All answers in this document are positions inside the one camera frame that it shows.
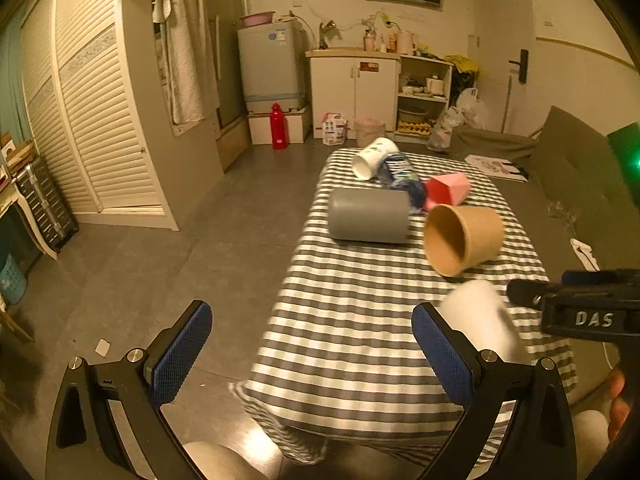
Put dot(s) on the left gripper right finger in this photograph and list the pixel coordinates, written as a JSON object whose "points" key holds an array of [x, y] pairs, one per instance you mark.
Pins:
{"points": [[539, 442]]}

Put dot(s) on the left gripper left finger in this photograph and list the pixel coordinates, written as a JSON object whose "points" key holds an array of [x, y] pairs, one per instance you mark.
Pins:
{"points": [[84, 442]]}

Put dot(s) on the white frosted cup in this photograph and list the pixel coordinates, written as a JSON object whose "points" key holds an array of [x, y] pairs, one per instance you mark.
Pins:
{"points": [[476, 309]]}

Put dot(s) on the brown paper cup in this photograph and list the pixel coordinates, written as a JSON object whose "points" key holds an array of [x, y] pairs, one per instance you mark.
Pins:
{"points": [[457, 238]]}

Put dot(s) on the pink faceted cup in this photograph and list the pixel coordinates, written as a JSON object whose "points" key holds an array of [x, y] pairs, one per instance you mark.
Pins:
{"points": [[446, 189]]}

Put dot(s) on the grey cup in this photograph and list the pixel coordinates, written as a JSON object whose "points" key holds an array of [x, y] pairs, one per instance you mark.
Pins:
{"points": [[369, 215]]}

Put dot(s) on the blue patterned cup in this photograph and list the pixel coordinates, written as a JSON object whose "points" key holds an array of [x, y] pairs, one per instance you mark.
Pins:
{"points": [[397, 173]]}

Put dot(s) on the white printed cup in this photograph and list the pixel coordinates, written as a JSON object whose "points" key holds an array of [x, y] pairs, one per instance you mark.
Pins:
{"points": [[366, 162]]}

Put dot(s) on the person's right hand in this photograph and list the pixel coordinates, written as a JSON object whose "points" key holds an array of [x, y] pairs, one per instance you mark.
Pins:
{"points": [[619, 408]]}

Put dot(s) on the white paper sheet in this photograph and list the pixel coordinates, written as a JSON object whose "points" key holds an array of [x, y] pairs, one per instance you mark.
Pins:
{"points": [[585, 255]]}

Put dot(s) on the clear plastic wrapper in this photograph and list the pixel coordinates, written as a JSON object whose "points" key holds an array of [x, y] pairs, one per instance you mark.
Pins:
{"points": [[558, 210]]}

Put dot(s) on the green sofa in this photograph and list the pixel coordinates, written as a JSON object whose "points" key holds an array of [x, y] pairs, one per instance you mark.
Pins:
{"points": [[571, 162]]}

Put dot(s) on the grey white checkered tablecloth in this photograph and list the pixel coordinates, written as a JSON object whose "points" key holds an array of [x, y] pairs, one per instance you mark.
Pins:
{"points": [[338, 360]]}

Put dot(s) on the blue plastic basket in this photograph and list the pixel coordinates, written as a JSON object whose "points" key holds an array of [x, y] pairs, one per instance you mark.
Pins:
{"points": [[13, 281]]}

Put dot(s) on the white plastic bag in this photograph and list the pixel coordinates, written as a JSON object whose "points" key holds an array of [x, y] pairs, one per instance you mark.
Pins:
{"points": [[468, 111]]}

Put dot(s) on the black drawer crate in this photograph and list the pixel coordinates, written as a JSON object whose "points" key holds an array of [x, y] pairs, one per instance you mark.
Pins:
{"points": [[53, 218]]}

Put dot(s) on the open white shelf unit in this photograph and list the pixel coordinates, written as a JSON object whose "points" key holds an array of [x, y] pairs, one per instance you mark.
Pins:
{"points": [[424, 87]]}

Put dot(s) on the yellow cloth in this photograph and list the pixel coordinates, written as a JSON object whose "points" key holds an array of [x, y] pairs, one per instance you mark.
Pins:
{"points": [[463, 64]]}

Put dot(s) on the pink trash bin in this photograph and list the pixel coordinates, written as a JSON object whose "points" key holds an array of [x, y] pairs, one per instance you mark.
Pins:
{"points": [[367, 130]]}

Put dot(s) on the white printed package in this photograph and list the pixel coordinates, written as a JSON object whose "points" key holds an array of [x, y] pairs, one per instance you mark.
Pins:
{"points": [[334, 128]]}

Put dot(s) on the white kettle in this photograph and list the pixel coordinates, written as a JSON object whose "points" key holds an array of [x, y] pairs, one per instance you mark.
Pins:
{"points": [[406, 42]]}

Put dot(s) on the white kitchen cabinet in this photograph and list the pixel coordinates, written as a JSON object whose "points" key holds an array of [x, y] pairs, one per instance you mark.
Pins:
{"points": [[356, 84]]}

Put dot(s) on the red bottle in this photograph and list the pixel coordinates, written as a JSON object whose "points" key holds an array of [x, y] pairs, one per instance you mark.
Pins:
{"points": [[278, 128]]}

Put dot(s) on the white louvered wardrobe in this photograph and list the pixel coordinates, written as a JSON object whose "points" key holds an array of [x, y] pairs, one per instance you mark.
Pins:
{"points": [[95, 92]]}

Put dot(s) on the small white fridge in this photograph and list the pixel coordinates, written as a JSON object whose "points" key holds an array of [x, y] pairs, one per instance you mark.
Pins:
{"points": [[272, 67]]}

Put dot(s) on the pink basin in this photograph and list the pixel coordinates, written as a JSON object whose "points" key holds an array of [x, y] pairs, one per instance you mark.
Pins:
{"points": [[257, 19]]}

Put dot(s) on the hanging white towel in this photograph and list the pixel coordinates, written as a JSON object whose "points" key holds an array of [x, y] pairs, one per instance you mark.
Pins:
{"points": [[188, 56]]}

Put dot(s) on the black door handle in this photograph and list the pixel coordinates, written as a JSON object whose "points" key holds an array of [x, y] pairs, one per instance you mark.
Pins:
{"points": [[522, 65]]}

